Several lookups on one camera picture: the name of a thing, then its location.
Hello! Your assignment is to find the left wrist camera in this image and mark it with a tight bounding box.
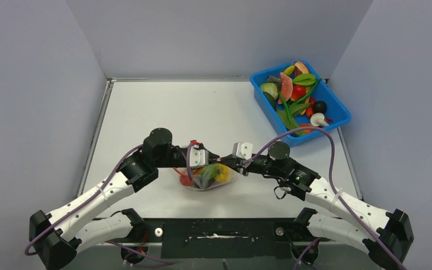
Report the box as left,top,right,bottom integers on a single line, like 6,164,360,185
187,146,209,168

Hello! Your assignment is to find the clear zip top bag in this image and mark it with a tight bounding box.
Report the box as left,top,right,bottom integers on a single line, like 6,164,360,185
173,164,237,191

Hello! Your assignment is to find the green toy leaf vegetable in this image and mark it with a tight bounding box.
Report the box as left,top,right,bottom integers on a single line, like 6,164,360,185
292,74,317,87

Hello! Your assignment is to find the black toy plum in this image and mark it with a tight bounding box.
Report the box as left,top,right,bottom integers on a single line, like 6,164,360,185
312,101,327,114

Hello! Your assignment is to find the blue plastic bin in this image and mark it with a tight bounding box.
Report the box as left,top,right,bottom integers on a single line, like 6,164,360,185
250,62,352,147

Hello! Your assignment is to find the yellow toy bell pepper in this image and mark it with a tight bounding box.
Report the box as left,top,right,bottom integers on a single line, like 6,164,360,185
214,164,233,183

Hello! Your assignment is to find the toy peach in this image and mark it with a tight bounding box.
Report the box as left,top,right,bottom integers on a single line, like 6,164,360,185
179,174,194,187

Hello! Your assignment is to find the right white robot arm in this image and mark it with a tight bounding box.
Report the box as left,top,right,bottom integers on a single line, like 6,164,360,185
218,141,414,269

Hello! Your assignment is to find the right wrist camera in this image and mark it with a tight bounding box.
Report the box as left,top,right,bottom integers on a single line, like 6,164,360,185
232,142,253,160

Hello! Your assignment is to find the toy watermelon slice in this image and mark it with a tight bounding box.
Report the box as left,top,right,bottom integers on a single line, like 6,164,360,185
278,72,293,104

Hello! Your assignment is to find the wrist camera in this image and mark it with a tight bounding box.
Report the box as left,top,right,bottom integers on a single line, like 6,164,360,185
232,142,253,160
187,146,209,168

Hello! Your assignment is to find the white toy mushroom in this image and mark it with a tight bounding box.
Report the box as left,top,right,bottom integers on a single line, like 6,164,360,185
310,112,330,127

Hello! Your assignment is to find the green toy lettuce ball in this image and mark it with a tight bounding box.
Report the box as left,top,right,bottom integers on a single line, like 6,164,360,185
199,164,219,180

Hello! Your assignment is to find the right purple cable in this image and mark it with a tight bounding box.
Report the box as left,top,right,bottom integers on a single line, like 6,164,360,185
242,125,408,270

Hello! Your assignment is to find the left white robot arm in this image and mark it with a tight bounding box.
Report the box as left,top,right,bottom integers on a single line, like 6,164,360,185
25,128,220,269

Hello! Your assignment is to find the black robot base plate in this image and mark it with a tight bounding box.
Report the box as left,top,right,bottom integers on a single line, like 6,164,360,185
118,218,314,259

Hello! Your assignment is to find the red toy strawberry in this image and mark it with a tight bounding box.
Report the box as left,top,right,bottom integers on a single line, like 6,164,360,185
290,84,306,102

